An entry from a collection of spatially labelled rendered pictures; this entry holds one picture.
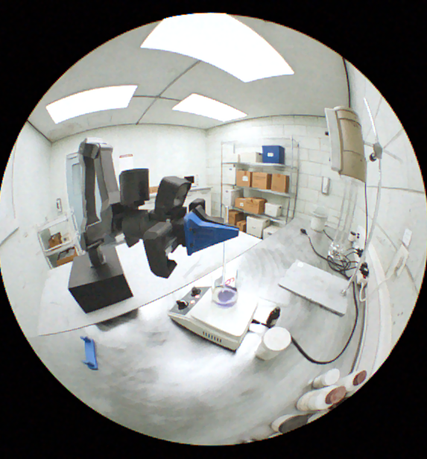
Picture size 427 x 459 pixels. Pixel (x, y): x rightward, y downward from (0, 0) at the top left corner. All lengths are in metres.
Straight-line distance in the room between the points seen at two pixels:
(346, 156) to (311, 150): 2.16
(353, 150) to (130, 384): 0.77
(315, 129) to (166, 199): 2.61
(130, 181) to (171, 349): 0.36
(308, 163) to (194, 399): 2.67
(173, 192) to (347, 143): 0.45
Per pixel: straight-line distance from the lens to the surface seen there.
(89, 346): 0.47
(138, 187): 0.25
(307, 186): 2.55
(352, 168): 0.44
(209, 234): 0.21
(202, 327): 0.32
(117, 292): 0.48
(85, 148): 0.42
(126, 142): 3.17
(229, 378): 0.35
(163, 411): 0.37
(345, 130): 0.47
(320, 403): 0.33
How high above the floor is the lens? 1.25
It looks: 23 degrees down
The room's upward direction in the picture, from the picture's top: straight up
